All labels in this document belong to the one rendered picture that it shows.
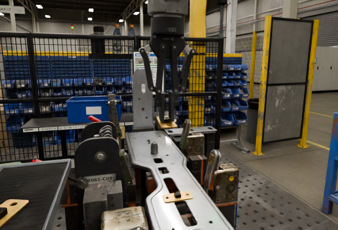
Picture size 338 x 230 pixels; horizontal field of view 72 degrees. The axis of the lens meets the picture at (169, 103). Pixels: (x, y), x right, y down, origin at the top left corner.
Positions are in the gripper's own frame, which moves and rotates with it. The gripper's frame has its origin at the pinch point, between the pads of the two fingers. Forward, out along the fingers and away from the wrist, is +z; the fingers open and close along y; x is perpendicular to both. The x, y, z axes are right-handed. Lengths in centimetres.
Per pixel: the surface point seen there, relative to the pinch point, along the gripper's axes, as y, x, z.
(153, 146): 1.5, 36.0, 26.1
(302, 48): 255, 261, -16
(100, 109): -23, 84, 22
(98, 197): -16.1, -8.2, 17.2
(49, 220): -20.8, -23.4, 9.8
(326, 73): 877, 831, 88
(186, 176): 9.9, 14.3, 28.4
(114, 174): -13.0, 3.7, 19.2
